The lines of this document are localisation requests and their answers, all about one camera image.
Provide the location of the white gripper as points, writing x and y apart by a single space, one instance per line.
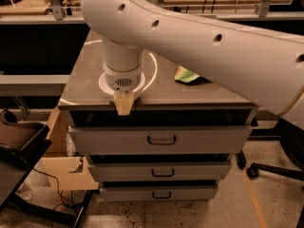
123 80

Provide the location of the white bowl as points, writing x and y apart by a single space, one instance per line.
110 92

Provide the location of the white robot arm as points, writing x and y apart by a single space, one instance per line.
260 65

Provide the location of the top grey drawer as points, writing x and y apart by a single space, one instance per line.
159 140

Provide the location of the grey drawer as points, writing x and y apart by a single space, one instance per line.
159 193
156 171
159 140

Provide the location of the green chip bag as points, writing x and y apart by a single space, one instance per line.
184 75

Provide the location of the grey drawer cabinet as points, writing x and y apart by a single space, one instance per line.
163 103

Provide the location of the middle grey drawer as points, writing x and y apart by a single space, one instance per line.
156 171

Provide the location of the brown cardboard piece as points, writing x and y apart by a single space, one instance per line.
71 172

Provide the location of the dark tray on table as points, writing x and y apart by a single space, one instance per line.
19 140

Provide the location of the black side table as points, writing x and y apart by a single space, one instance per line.
14 169

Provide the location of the bottom grey drawer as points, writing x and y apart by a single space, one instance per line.
159 193

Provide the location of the black office chair base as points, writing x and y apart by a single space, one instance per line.
252 171

